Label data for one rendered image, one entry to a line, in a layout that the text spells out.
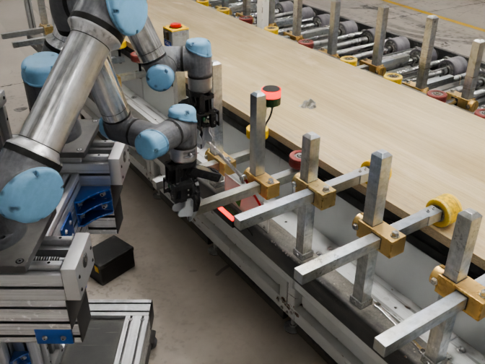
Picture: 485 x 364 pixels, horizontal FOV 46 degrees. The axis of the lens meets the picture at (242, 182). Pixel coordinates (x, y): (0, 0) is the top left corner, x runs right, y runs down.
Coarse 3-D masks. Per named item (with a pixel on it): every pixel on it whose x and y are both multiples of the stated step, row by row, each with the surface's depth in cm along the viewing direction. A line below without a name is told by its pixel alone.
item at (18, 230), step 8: (0, 216) 119; (0, 224) 119; (8, 224) 120; (16, 224) 122; (24, 224) 125; (0, 232) 120; (8, 232) 120; (16, 232) 122; (24, 232) 124; (0, 240) 119; (8, 240) 120; (16, 240) 122; (0, 248) 120
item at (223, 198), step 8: (272, 176) 182; (280, 176) 182; (288, 176) 183; (248, 184) 178; (256, 184) 178; (280, 184) 183; (224, 192) 174; (232, 192) 174; (240, 192) 174; (248, 192) 176; (256, 192) 178; (208, 200) 170; (216, 200) 170; (224, 200) 172; (232, 200) 174; (200, 208) 168; (208, 208) 169; (216, 208) 171
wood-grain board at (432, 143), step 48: (240, 48) 282; (288, 48) 282; (240, 96) 229; (288, 96) 229; (336, 96) 229; (384, 96) 229; (288, 144) 196; (336, 144) 192; (384, 144) 192; (432, 144) 192; (480, 144) 192; (432, 192) 166; (480, 192) 166; (480, 240) 146
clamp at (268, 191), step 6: (246, 174) 183; (252, 174) 181; (264, 174) 181; (252, 180) 181; (258, 180) 178; (264, 180) 178; (264, 186) 176; (270, 186) 175; (276, 186) 177; (264, 192) 177; (270, 192) 176; (276, 192) 178; (264, 198) 178; (270, 198) 178
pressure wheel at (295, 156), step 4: (292, 152) 186; (296, 152) 186; (300, 152) 186; (292, 156) 184; (296, 156) 184; (300, 156) 184; (292, 160) 183; (296, 160) 182; (300, 160) 181; (292, 164) 183; (296, 164) 182; (300, 164) 182; (296, 168) 183
